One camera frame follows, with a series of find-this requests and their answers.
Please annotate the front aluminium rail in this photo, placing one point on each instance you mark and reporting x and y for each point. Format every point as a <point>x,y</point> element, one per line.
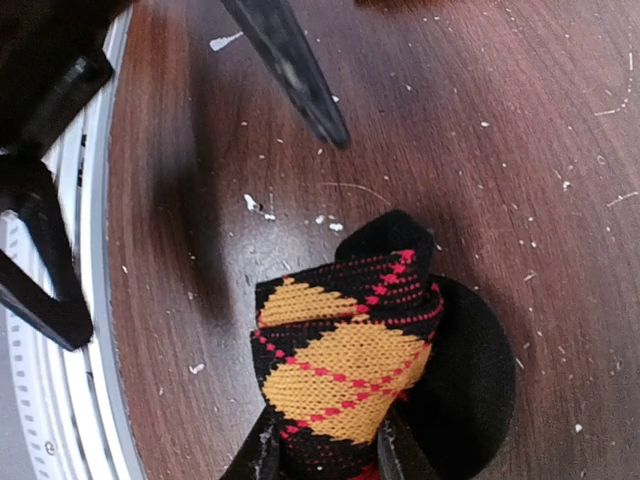
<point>63,412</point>

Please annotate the red yellow argyle sock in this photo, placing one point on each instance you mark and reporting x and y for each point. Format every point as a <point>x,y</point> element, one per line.
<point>338,347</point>

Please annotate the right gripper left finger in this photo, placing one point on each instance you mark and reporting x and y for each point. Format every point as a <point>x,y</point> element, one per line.
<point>259,455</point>

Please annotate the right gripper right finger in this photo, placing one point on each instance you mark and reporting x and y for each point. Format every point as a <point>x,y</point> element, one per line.
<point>399,456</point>

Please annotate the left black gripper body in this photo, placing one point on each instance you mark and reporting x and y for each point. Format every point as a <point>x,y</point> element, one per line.
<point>52,65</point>

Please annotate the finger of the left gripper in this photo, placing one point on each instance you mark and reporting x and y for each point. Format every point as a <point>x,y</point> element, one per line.
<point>274,32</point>
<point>28,191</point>

